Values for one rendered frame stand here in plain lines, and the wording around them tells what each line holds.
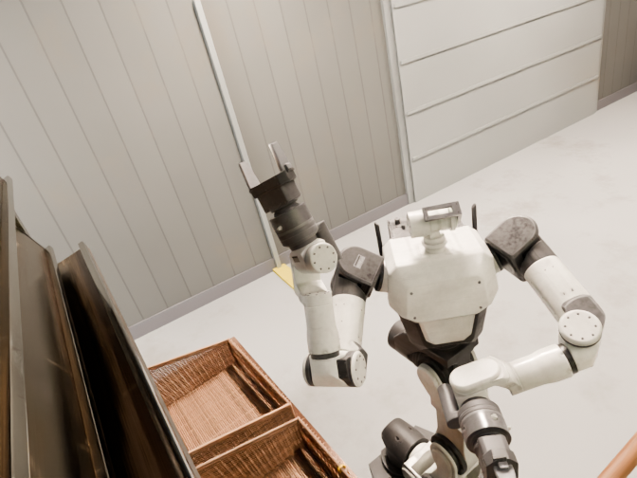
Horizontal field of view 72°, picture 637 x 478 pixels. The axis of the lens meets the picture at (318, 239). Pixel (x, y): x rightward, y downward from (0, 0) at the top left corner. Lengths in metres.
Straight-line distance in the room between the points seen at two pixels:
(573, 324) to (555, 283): 0.11
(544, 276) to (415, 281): 0.29
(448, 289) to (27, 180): 2.81
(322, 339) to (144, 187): 2.61
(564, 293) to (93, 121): 2.91
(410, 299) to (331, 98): 2.92
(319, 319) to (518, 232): 0.54
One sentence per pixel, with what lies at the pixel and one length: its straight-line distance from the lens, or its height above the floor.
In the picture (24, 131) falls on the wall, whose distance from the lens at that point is 3.31.
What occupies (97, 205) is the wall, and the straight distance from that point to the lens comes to 3.41.
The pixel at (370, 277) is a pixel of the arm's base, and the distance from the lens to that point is 1.11.
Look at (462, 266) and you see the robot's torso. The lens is 1.11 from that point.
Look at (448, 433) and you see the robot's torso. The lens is 1.59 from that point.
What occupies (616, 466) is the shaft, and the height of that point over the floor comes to 1.20.
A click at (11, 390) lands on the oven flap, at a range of 0.56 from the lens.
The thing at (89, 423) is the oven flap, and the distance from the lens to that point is 0.89.
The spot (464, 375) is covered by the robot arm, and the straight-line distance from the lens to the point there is 1.03.
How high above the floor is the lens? 2.00
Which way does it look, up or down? 28 degrees down
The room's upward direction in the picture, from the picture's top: 14 degrees counter-clockwise
